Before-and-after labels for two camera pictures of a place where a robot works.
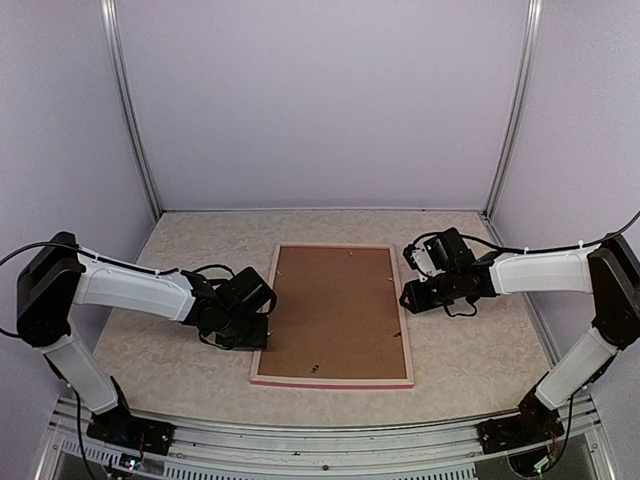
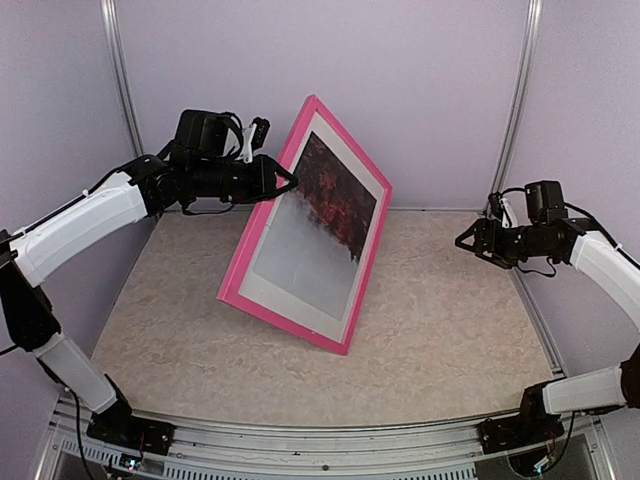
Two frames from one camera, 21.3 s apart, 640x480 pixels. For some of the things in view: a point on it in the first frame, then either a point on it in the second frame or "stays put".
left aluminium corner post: [109, 14] stays put
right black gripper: [418, 300] to [485, 226]
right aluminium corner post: [519, 106] stays put
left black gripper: [257, 341] to [264, 186]
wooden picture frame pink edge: [338, 383] to [305, 257]
